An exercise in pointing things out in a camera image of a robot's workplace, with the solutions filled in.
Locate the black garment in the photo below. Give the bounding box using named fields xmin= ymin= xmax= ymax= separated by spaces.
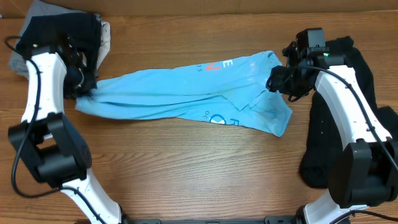
xmin=299 ymin=36 xmax=397 ymax=189

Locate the light blue printed t-shirt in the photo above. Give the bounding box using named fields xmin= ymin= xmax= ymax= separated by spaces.
xmin=75 ymin=51 xmax=292 ymax=137

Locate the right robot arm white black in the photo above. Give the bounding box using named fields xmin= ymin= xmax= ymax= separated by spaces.
xmin=264 ymin=28 xmax=397 ymax=224

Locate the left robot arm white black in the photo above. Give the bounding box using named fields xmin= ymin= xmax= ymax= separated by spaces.
xmin=8 ymin=44 xmax=128 ymax=223

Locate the folded grey garment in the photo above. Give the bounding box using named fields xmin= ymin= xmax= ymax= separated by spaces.
xmin=8 ymin=0 xmax=80 ymax=78

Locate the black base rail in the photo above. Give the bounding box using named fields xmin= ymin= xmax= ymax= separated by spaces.
xmin=122 ymin=216 xmax=305 ymax=224

